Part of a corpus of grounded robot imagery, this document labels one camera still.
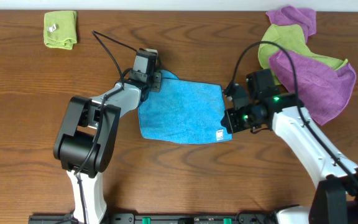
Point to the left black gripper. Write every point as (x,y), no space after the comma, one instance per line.
(155,81)

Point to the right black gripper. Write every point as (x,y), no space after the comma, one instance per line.
(234,100)

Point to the blue microfiber cloth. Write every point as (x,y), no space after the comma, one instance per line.
(184,112)

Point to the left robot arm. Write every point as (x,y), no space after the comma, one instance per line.
(86,139)

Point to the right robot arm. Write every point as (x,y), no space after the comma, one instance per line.
(333,174)

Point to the crumpled green cloth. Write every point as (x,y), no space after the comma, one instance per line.
(279,40)

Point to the large purple cloth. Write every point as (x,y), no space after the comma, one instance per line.
(324,91)

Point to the upper purple cloth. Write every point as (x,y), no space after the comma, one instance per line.
(290,15)

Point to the folded green cloth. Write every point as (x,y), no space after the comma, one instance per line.
(60,29)

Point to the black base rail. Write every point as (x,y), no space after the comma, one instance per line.
(129,218)

